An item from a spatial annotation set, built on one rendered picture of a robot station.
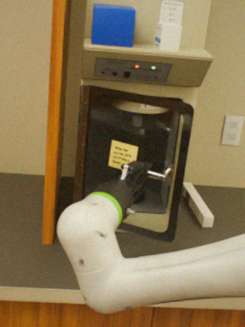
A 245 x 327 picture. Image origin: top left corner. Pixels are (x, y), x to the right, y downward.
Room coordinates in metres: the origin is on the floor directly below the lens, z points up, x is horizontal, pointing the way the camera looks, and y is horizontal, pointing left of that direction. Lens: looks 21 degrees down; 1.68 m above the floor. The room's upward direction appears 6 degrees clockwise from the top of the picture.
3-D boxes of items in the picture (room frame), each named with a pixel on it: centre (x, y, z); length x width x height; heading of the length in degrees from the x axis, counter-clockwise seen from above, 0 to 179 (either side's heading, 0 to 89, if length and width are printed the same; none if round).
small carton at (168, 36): (1.26, -0.08, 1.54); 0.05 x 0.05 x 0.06; 14
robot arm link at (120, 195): (0.96, 0.02, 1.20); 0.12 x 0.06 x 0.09; 71
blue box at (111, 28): (1.25, 0.06, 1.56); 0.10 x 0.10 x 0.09; 6
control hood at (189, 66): (1.26, -0.03, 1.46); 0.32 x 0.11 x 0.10; 96
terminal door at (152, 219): (1.24, -0.02, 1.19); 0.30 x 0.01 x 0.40; 71
